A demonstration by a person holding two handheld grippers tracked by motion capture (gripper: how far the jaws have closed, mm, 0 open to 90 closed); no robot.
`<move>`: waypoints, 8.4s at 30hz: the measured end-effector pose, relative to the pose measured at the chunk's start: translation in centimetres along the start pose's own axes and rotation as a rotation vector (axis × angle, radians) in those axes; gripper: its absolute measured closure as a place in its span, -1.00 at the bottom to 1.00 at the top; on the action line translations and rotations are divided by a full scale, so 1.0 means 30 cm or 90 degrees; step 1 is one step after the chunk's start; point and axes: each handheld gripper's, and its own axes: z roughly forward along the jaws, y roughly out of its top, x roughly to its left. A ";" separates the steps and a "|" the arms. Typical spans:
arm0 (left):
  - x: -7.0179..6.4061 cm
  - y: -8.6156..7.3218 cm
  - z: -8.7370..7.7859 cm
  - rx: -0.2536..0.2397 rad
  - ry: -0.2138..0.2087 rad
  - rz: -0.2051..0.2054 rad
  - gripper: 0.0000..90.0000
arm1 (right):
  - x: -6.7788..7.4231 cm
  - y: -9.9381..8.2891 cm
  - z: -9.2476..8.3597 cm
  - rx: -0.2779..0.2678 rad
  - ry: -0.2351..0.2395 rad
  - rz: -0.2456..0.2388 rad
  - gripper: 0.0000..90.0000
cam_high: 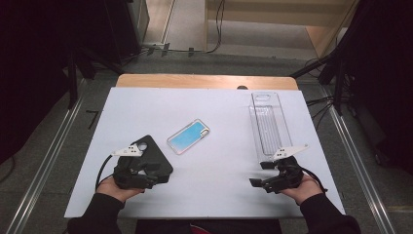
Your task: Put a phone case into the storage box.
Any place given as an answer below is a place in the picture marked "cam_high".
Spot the black metal stand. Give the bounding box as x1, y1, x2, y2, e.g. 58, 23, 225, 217
64, 45, 125, 110
289, 48, 347, 117

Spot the hand-held gripper cable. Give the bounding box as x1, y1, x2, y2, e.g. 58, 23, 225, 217
299, 166, 328, 195
94, 154, 115, 193

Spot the right hand-held gripper cable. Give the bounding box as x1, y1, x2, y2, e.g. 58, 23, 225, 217
299, 166, 328, 195

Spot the light wooden furniture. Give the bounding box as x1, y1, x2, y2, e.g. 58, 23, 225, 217
204, 0, 359, 60

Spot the person's left hand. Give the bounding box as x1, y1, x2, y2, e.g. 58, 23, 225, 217
95, 175, 146, 205

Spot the wooden table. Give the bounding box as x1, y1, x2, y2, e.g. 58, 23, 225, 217
115, 73, 299, 92

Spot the metal floor rail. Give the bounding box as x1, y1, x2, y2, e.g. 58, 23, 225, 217
5, 77, 87, 234
319, 85, 397, 234

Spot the black curtain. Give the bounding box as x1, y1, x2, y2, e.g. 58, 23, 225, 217
0, 0, 144, 165
330, 0, 413, 176

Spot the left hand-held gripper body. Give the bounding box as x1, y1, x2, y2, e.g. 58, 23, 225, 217
111, 144, 161, 190

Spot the blue phone case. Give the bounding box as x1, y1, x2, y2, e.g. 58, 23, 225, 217
166, 118, 211, 156

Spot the clear plastic rack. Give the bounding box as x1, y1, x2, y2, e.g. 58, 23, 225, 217
247, 91, 293, 164

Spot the grey cabinet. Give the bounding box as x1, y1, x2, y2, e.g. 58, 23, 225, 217
126, 0, 151, 50

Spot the left hand-held gripper cable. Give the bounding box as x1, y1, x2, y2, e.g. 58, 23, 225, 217
94, 154, 115, 193

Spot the hanging black cable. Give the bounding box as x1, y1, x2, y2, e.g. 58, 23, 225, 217
186, 0, 227, 55

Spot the bundle of black floor cables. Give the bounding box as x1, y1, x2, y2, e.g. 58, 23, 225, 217
305, 92, 337, 132

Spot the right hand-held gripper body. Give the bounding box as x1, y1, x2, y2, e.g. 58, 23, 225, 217
262, 142, 311, 195

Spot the person's right hand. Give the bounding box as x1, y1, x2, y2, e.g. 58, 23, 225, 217
280, 174, 324, 206

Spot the white table board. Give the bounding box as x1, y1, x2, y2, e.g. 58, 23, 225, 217
63, 86, 347, 219

